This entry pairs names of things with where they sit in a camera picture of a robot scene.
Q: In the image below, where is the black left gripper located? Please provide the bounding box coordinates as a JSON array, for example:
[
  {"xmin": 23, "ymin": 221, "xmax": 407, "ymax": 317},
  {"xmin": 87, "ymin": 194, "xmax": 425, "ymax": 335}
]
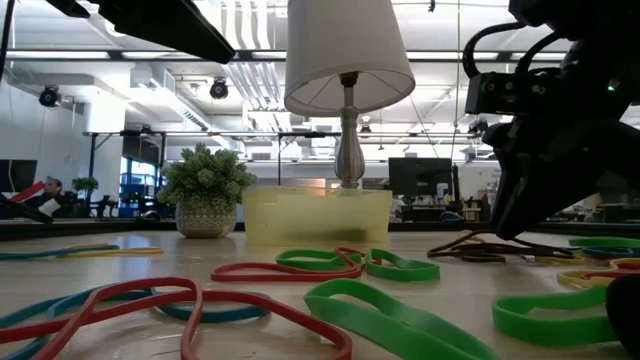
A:
[{"xmin": 45, "ymin": 0, "xmax": 236, "ymax": 65}]

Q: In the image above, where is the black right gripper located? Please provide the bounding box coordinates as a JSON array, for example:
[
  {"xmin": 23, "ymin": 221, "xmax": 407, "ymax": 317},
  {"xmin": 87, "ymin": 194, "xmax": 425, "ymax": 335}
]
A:
[{"xmin": 482, "ymin": 39, "xmax": 640, "ymax": 241}]

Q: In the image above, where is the dark brown rubber band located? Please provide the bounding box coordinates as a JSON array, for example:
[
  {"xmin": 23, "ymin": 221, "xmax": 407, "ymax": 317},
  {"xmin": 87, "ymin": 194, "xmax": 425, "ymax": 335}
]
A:
[{"xmin": 426, "ymin": 228, "xmax": 577, "ymax": 259}]

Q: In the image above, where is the blue rubber band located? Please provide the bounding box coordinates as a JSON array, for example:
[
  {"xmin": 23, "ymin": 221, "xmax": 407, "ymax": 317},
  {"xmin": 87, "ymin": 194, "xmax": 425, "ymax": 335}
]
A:
[
  {"xmin": 0, "ymin": 243, "xmax": 120, "ymax": 262},
  {"xmin": 578, "ymin": 245, "xmax": 637, "ymax": 260}
]

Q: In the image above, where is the teal rubber band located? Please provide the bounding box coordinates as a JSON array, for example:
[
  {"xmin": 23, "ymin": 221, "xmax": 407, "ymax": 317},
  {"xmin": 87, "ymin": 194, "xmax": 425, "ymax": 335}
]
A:
[{"xmin": 0, "ymin": 286, "xmax": 272, "ymax": 360}]

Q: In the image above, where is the yellow translucent plastic bin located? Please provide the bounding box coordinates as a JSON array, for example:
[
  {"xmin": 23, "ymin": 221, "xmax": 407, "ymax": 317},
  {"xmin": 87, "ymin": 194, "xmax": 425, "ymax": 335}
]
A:
[{"xmin": 241, "ymin": 185, "xmax": 394, "ymax": 247}]

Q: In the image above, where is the long ceiling light strip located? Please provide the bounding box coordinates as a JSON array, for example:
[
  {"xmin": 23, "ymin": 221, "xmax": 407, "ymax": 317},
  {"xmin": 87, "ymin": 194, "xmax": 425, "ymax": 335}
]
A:
[
  {"xmin": 509, "ymin": 51, "xmax": 569, "ymax": 62},
  {"xmin": 5, "ymin": 49, "xmax": 111, "ymax": 61},
  {"xmin": 121, "ymin": 49, "xmax": 289, "ymax": 61},
  {"xmin": 405, "ymin": 50, "xmax": 501, "ymax": 61}
]

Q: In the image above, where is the black computer monitor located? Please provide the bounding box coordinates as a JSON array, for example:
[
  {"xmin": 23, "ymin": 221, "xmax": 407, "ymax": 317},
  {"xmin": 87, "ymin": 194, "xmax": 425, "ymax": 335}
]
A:
[{"xmin": 388, "ymin": 156, "xmax": 454, "ymax": 198}]

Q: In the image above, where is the green potted plant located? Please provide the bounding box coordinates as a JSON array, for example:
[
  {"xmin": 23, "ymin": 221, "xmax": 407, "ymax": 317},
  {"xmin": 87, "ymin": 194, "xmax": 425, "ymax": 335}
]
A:
[{"xmin": 157, "ymin": 142, "xmax": 259, "ymax": 240}]

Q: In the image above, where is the white shade silver table lamp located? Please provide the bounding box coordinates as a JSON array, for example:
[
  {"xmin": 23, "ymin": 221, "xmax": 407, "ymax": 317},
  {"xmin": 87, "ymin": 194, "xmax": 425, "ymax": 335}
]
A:
[{"xmin": 283, "ymin": 0, "xmax": 417, "ymax": 190}]

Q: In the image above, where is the green background plant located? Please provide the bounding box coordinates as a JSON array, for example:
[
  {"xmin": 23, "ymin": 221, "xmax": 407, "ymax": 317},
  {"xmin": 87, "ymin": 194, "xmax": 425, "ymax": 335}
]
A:
[{"xmin": 71, "ymin": 175, "xmax": 100, "ymax": 201}]

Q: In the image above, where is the person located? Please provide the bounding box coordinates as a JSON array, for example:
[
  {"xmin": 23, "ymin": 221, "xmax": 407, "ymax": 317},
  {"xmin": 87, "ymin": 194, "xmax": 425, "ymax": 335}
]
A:
[{"xmin": 24, "ymin": 176, "xmax": 69, "ymax": 211}]

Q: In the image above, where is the red flat strip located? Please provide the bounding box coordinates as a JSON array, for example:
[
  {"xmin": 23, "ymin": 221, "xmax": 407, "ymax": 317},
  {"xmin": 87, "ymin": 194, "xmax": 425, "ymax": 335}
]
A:
[{"xmin": 9, "ymin": 180, "xmax": 47, "ymax": 204}]

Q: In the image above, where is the black diagonal strut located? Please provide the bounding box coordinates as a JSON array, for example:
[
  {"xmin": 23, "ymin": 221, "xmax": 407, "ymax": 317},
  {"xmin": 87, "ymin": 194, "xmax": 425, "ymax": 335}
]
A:
[{"xmin": 0, "ymin": 192, "xmax": 54, "ymax": 225}]

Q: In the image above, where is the white ceiling air duct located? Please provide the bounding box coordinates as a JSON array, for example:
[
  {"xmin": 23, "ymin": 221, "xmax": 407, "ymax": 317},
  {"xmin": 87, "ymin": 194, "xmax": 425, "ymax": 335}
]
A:
[{"xmin": 128, "ymin": 83, "xmax": 214, "ymax": 132}]

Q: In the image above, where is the black ceiling camera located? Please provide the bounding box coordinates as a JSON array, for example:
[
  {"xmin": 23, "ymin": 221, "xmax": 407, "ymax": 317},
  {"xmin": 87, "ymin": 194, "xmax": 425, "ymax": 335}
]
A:
[
  {"xmin": 38, "ymin": 84, "xmax": 63, "ymax": 109},
  {"xmin": 208, "ymin": 76, "xmax": 231, "ymax": 101}
]

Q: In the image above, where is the black background workstation frame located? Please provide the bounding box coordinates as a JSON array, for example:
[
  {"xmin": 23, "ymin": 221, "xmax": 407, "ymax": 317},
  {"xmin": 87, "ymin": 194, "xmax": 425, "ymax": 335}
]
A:
[{"xmin": 82, "ymin": 128, "xmax": 346, "ymax": 187}]

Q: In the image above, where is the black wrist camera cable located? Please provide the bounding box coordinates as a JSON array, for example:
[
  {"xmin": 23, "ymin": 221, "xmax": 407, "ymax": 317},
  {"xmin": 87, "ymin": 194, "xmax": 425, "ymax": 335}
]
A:
[
  {"xmin": 514, "ymin": 30, "xmax": 569, "ymax": 76},
  {"xmin": 461, "ymin": 20, "xmax": 516, "ymax": 80}
]

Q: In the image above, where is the black metal table frame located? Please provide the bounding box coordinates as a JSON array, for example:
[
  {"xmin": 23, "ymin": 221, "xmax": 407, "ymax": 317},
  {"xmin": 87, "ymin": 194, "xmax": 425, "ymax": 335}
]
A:
[{"xmin": 0, "ymin": 217, "xmax": 640, "ymax": 242}]

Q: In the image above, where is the dark wall screen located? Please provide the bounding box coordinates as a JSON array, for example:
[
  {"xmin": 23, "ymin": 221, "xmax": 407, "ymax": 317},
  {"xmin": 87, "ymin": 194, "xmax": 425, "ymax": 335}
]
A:
[{"xmin": 0, "ymin": 159, "xmax": 39, "ymax": 194}]

